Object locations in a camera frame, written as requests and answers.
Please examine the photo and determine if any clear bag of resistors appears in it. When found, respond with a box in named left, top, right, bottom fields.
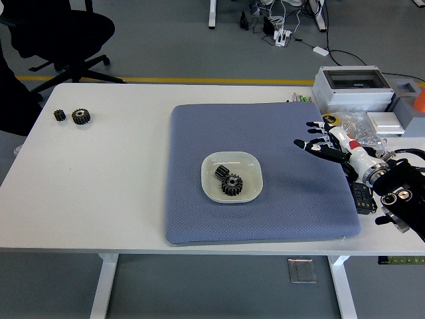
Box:
left=335, top=112, right=389, bottom=154

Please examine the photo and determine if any black floor cable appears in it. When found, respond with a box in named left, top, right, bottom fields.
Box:
left=327, top=49, right=425, bottom=84

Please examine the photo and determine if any large black gear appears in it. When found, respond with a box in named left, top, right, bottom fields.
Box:
left=220, top=174, right=244, bottom=197
left=71, top=108, right=92, bottom=126

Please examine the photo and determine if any black office chair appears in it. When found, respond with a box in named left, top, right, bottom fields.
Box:
left=0, top=0, right=126, bottom=102

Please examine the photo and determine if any white table leg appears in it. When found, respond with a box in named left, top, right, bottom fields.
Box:
left=327, top=255, right=359, bottom=319
left=90, top=254, right=119, bottom=319

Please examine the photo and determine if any black digital controller module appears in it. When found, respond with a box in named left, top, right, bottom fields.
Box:
left=351, top=181, right=379, bottom=215

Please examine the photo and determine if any white square dish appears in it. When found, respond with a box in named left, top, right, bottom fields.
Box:
left=201, top=150, right=264, bottom=203

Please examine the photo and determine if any orange cone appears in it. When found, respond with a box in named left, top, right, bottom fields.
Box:
left=412, top=88, right=425, bottom=112

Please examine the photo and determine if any green label strip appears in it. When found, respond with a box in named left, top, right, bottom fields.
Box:
left=377, top=255, right=425, bottom=266

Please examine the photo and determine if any grey electrical enclosure box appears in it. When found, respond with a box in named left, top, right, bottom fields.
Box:
left=311, top=65, right=396, bottom=112

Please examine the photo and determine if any black charger brick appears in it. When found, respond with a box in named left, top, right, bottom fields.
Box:
left=262, top=15, right=276, bottom=36

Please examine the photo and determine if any white power strip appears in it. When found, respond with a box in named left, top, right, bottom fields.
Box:
left=274, top=29, right=293, bottom=47

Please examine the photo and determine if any white switch panel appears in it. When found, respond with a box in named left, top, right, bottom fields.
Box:
left=367, top=112, right=406, bottom=136

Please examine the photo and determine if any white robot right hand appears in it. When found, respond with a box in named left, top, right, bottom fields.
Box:
left=294, top=120, right=380, bottom=179

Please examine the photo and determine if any metal floor plate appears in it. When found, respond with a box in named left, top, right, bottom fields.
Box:
left=287, top=258, right=317, bottom=284

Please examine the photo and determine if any grey block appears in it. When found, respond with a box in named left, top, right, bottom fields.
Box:
left=386, top=79, right=425, bottom=138

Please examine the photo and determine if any person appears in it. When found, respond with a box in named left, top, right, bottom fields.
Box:
left=0, top=43, right=43, bottom=157

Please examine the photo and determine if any blue-grey quilted mat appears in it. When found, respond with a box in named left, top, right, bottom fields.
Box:
left=165, top=102, right=362, bottom=247

